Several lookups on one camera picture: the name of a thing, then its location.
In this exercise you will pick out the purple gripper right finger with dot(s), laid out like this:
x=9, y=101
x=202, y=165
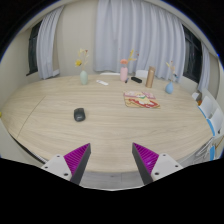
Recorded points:
x=153, y=166

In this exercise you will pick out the black computer mouse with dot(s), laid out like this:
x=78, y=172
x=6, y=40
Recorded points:
x=79, y=114

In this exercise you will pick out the dark left window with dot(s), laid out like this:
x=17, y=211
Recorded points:
x=32, y=49

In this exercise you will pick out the white chair right rear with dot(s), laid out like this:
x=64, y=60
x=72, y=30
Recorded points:
x=206, y=107

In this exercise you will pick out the white curtain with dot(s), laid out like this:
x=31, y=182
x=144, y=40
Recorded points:
x=45, y=43
x=150, y=34

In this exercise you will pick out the white centre curtain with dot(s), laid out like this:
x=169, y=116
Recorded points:
x=150, y=34

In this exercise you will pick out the blue vase with dried flowers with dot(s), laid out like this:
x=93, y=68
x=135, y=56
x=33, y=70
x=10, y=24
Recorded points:
x=169, y=86

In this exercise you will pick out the white blue chair right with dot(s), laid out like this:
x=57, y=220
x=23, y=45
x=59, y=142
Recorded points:
x=215, y=124

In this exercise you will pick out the dark window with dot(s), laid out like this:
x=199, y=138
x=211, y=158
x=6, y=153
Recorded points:
x=193, y=56
x=32, y=49

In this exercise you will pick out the white left curtain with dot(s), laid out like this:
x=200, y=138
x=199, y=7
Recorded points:
x=45, y=43

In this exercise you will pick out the white remote control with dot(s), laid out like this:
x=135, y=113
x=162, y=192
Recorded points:
x=102, y=82

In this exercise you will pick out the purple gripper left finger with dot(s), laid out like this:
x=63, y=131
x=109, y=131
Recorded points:
x=71, y=166

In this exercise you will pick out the pink vase with flowers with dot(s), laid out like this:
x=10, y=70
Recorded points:
x=124, y=64

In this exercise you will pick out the dark right window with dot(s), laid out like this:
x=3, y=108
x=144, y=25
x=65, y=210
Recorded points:
x=193, y=56

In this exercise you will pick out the black rectangular case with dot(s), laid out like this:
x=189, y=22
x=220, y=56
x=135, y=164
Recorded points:
x=136, y=79

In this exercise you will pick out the white chair far side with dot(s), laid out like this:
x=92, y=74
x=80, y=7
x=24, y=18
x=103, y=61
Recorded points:
x=141, y=73

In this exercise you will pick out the brown cylindrical bottle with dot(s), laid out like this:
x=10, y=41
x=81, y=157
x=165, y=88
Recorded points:
x=150, y=77

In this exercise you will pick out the red patterned mouse pad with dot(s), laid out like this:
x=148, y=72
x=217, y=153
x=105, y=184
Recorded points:
x=139, y=99

